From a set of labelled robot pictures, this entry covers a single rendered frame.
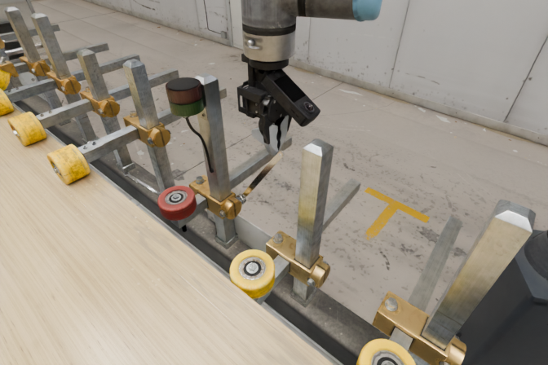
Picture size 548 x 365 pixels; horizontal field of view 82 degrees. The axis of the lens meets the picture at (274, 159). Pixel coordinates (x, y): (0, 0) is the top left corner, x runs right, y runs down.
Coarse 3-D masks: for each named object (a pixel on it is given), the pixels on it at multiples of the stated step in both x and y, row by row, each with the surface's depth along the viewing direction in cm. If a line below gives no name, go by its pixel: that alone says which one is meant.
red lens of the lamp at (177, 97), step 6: (168, 90) 53; (174, 90) 52; (186, 90) 52; (192, 90) 53; (198, 90) 54; (168, 96) 54; (174, 96) 53; (180, 96) 53; (186, 96) 53; (192, 96) 53; (198, 96) 54; (174, 102) 54; (180, 102) 53; (186, 102) 53
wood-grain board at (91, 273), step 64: (0, 128) 94; (0, 192) 72; (64, 192) 72; (0, 256) 58; (64, 256) 58; (128, 256) 58; (192, 256) 58; (0, 320) 49; (64, 320) 49; (128, 320) 49; (192, 320) 49; (256, 320) 49
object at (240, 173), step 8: (288, 136) 98; (288, 144) 97; (264, 152) 91; (248, 160) 88; (256, 160) 88; (264, 160) 90; (240, 168) 85; (248, 168) 85; (256, 168) 88; (232, 176) 82; (240, 176) 83; (248, 176) 86; (232, 184) 82; (200, 200) 75; (200, 208) 75; (192, 216) 74; (176, 224) 72; (184, 224) 73
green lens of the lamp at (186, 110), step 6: (198, 102) 55; (174, 108) 55; (180, 108) 54; (186, 108) 54; (192, 108) 55; (198, 108) 55; (174, 114) 55; (180, 114) 55; (186, 114) 55; (192, 114) 55
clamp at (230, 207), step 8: (192, 184) 78; (200, 184) 78; (208, 184) 78; (200, 192) 76; (208, 192) 76; (232, 192) 76; (208, 200) 76; (216, 200) 74; (224, 200) 74; (232, 200) 74; (208, 208) 78; (216, 208) 75; (224, 208) 73; (232, 208) 74; (240, 208) 76; (224, 216) 74; (232, 216) 75
